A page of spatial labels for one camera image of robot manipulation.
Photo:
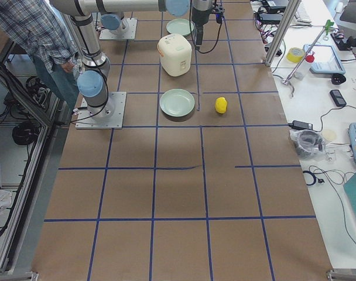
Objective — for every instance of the aluminium frame post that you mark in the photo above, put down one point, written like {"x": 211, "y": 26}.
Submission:
{"x": 281, "y": 31}

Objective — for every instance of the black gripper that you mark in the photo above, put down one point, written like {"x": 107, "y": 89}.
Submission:
{"x": 199, "y": 16}

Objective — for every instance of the black power adapter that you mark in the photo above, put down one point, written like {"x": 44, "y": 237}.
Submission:
{"x": 300, "y": 125}

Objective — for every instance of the near mint green plate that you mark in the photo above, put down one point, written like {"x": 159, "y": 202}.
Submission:
{"x": 177, "y": 102}

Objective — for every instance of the black smartphone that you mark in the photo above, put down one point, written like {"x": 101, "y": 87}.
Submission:
{"x": 338, "y": 98}

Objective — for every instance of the mint green plate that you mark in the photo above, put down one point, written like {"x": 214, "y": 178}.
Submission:
{"x": 183, "y": 27}
{"x": 177, "y": 102}

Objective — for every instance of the far mint green plate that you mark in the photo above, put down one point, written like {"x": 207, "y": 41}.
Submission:
{"x": 183, "y": 27}

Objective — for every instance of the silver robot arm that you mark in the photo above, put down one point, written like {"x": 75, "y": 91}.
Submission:
{"x": 81, "y": 20}

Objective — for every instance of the blue teach pendant tablet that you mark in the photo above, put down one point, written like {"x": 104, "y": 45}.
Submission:
{"x": 326, "y": 61}

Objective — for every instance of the person in plaid shirt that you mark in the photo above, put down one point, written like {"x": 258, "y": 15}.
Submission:
{"x": 37, "y": 29}

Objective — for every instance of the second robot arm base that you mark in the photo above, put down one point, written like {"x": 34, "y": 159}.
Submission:
{"x": 114, "y": 22}

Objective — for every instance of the cream white rice cooker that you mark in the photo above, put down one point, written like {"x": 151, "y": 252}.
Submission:
{"x": 175, "y": 54}

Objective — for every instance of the white keyboard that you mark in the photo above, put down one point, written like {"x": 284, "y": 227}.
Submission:
{"x": 301, "y": 17}

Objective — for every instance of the yellow tape roll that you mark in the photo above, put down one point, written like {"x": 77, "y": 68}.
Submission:
{"x": 295, "y": 55}

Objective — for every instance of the black coiled cable floor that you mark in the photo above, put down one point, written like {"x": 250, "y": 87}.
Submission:
{"x": 25, "y": 133}

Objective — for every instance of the yellow toy fruit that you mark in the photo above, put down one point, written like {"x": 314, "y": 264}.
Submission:
{"x": 221, "y": 105}

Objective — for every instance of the metal clamp stand rod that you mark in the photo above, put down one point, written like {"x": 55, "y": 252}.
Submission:
{"x": 286, "y": 81}

